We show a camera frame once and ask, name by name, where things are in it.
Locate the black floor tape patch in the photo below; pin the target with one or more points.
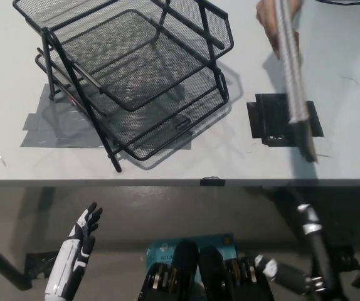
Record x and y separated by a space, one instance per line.
39 263
347 258

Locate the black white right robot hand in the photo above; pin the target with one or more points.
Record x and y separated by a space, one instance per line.
288 276

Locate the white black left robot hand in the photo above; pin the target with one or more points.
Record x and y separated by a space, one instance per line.
73 247

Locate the grey tape patch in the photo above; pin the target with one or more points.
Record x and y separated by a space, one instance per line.
57 131

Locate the person's bare hand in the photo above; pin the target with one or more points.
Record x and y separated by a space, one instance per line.
267 19

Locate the black mesh file tray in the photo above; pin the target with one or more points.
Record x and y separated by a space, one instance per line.
136 94

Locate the brown spiral bound notebook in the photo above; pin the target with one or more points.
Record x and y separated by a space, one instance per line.
289 62

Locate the large black tape patch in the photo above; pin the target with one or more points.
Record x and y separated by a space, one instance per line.
271 119

